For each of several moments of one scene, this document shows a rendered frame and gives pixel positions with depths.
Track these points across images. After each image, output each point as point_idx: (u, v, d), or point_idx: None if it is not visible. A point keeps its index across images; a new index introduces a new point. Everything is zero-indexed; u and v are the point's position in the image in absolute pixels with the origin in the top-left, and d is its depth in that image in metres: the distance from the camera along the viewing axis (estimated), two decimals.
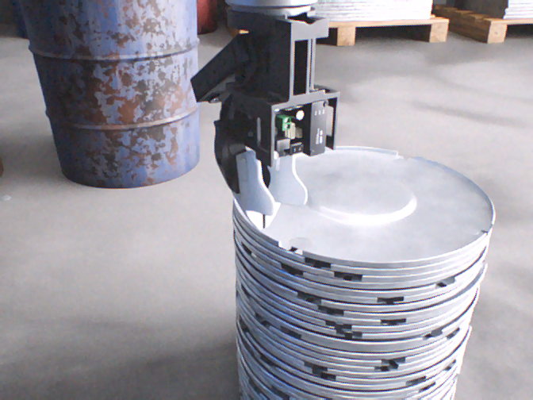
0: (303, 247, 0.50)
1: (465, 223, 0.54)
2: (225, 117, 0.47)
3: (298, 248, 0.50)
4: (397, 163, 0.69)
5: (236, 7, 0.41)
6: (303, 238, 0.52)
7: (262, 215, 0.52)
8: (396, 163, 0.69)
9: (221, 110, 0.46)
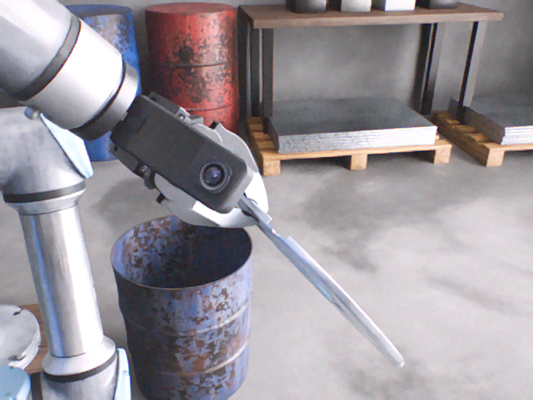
0: None
1: (383, 348, 0.56)
2: (211, 135, 0.45)
3: None
4: None
5: (116, 59, 0.41)
6: (281, 239, 0.51)
7: None
8: None
9: (208, 128, 0.45)
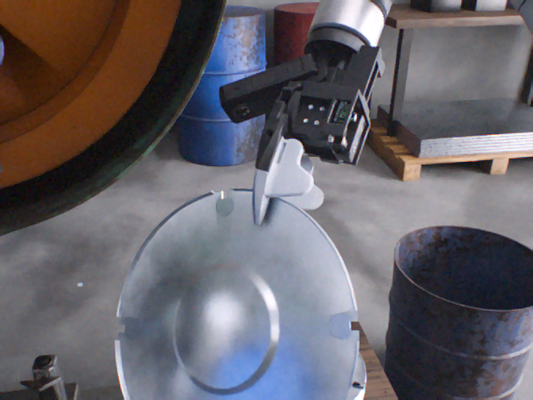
0: (220, 203, 0.56)
1: (135, 335, 0.58)
2: (278, 106, 0.53)
3: (222, 198, 0.56)
4: None
5: (331, 28, 0.54)
6: (226, 214, 0.55)
7: (265, 211, 0.52)
8: None
9: (279, 98, 0.53)
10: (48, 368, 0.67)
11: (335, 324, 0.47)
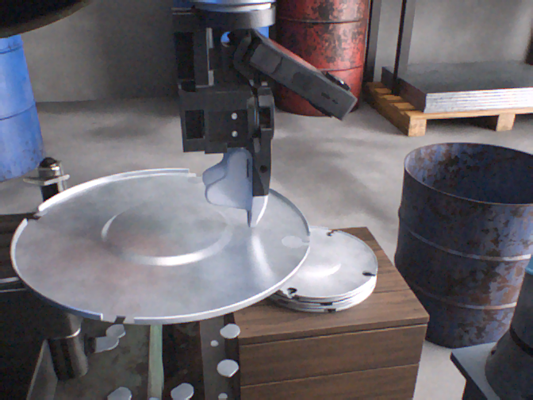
0: (192, 178, 0.64)
1: (51, 223, 0.53)
2: None
3: (195, 176, 0.65)
4: (131, 302, 0.42)
5: None
6: (196, 182, 0.63)
7: (248, 210, 0.53)
8: (132, 301, 0.42)
9: None
10: (53, 167, 0.64)
11: (288, 240, 0.52)
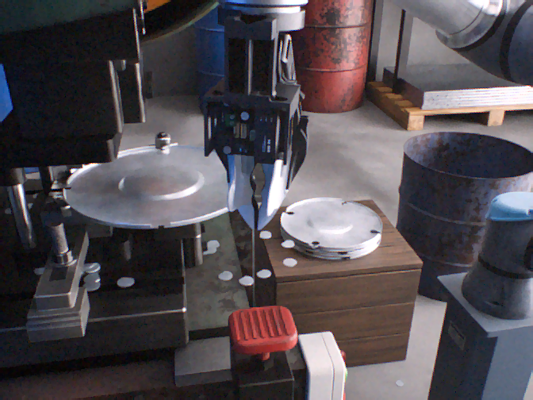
0: (159, 151, 0.92)
1: (82, 189, 0.79)
2: None
3: (160, 150, 0.93)
4: (162, 218, 0.71)
5: None
6: (163, 154, 0.91)
7: (254, 215, 0.52)
8: (162, 217, 0.71)
9: None
10: (166, 138, 0.95)
11: None
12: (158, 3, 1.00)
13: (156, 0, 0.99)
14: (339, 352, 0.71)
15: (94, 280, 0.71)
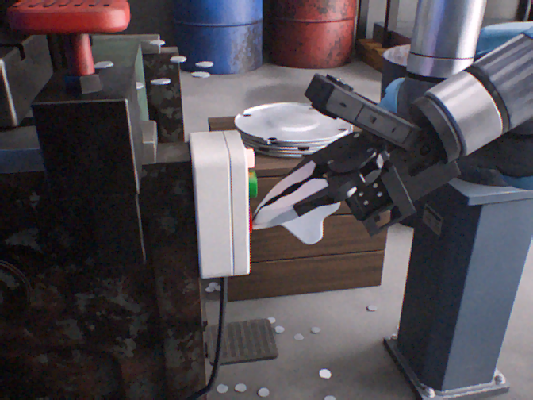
0: None
1: None
2: (357, 167, 0.49)
3: None
4: None
5: (456, 135, 0.49)
6: None
7: (266, 220, 0.53)
8: None
9: (364, 165, 0.49)
10: None
11: None
12: None
13: None
14: (245, 149, 0.49)
15: None
